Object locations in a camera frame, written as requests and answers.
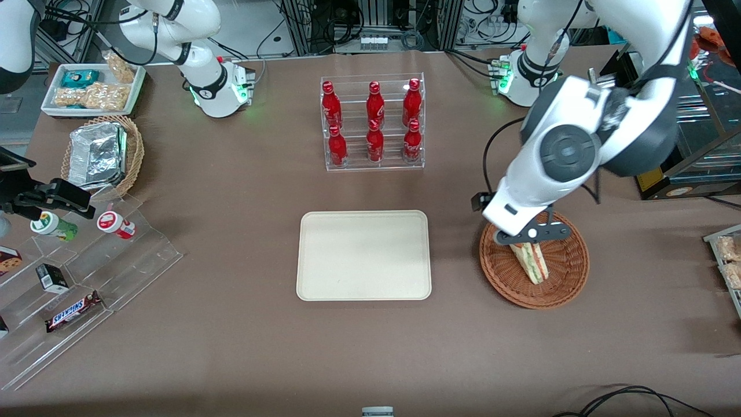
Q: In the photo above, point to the red cola bottle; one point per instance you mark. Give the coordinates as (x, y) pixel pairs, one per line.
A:
(331, 107)
(337, 149)
(412, 145)
(375, 107)
(412, 104)
(374, 145)

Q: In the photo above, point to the white rectangular snack tray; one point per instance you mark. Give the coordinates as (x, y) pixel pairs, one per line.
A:
(87, 114)

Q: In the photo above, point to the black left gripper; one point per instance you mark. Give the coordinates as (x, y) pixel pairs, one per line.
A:
(477, 201)

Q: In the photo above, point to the black wrist bracket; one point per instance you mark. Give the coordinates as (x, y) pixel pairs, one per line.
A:
(13, 159)

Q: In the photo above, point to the silver foil container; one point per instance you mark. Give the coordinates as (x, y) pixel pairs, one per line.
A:
(95, 153)

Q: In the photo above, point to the clear acrylic stepped display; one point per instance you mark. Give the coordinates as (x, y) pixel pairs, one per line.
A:
(145, 260)

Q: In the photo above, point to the light wicker basket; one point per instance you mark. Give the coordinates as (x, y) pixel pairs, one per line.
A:
(136, 156)

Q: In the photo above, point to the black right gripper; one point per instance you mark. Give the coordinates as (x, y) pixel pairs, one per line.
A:
(28, 198)

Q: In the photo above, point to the green labelled small bottle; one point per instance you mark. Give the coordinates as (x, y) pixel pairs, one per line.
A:
(55, 227)

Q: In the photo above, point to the triangle sandwich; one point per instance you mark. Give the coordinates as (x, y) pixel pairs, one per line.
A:
(532, 263)

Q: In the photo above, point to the clear acrylic bottle rack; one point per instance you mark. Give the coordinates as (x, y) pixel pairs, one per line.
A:
(353, 167)

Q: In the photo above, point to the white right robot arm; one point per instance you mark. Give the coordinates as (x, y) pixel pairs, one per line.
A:
(168, 23)

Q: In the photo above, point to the round brown wicker basket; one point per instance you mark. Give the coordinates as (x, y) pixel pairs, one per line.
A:
(564, 272)

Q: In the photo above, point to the small black box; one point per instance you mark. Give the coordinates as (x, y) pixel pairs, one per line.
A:
(53, 278)

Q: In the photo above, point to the dark snack packet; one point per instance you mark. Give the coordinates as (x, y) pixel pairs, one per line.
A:
(3, 327)

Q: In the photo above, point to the orange snack packet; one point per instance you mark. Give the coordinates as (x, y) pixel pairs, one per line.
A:
(709, 39)

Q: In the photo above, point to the grey device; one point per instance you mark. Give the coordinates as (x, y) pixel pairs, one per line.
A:
(377, 412)

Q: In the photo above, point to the clear pack of rice snack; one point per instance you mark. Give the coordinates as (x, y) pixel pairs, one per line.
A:
(733, 275)
(729, 249)

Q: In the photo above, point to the cream rectangular tray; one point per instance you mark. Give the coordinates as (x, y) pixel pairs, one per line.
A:
(347, 255)

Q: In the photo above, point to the teal snack packet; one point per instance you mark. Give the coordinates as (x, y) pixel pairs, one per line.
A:
(80, 78)

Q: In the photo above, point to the tray with rice snacks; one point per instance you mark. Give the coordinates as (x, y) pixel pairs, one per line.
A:
(711, 237)

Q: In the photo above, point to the red labelled small bottle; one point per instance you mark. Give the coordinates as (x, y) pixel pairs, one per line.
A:
(116, 225)

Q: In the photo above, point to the clear bag of nut snack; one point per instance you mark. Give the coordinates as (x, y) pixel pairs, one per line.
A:
(120, 68)
(69, 97)
(107, 97)

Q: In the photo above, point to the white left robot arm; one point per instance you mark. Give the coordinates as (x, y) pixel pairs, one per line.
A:
(570, 152)

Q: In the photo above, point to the Snickers chocolate bar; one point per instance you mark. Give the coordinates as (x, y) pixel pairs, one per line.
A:
(72, 311)

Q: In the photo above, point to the brown cookie box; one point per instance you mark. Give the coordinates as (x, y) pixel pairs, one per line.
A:
(8, 260)

